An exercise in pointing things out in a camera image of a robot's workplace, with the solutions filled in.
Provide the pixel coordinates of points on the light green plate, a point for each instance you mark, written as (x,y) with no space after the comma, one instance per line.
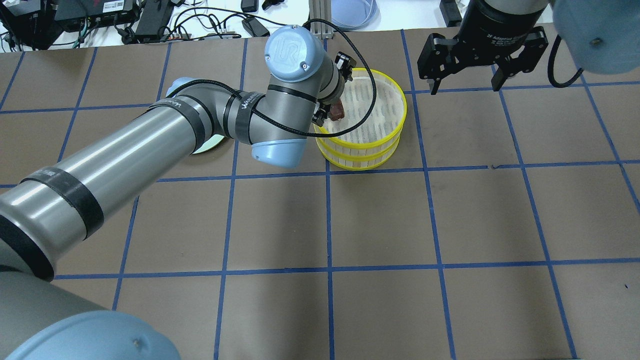
(209,144)

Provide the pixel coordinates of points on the blue plate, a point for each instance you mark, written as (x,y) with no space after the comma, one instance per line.
(353,14)

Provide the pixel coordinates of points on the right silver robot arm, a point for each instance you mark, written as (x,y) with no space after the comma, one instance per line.
(596,36)

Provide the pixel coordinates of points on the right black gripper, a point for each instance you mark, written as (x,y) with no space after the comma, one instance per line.
(489,30)

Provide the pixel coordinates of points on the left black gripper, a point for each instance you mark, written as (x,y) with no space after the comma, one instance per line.
(320,116)

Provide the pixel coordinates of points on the brown chocolate bun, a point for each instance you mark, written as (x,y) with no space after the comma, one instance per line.
(336,111)

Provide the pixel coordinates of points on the aluminium frame post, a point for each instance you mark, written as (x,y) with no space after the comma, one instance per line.
(321,9)

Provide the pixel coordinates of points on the yellow steamer basket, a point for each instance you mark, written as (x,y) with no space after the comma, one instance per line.
(375,141)

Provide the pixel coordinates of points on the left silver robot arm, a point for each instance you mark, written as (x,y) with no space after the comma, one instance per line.
(58,207)

